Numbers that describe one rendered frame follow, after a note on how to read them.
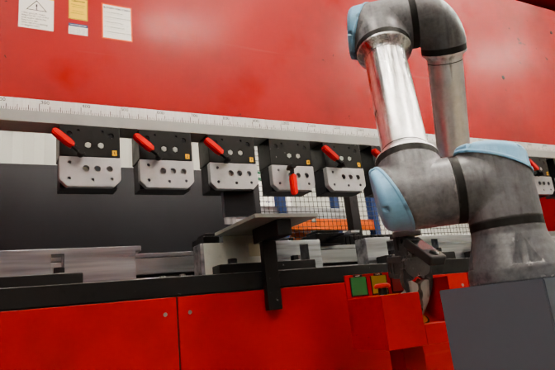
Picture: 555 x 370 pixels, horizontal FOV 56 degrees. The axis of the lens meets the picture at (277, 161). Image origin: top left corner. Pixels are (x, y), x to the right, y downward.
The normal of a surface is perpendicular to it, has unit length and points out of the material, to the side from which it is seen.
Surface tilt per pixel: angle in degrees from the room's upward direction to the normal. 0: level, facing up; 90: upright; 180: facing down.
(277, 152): 90
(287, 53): 90
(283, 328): 90
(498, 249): 73
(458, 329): 90
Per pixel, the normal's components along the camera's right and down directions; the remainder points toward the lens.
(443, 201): -0.13, 0.21
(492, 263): -0.74, -0.39
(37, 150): 0.71, -0.26
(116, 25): 0.47, -0.29
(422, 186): -0.21, -0.30
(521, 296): -0.81, -0.07
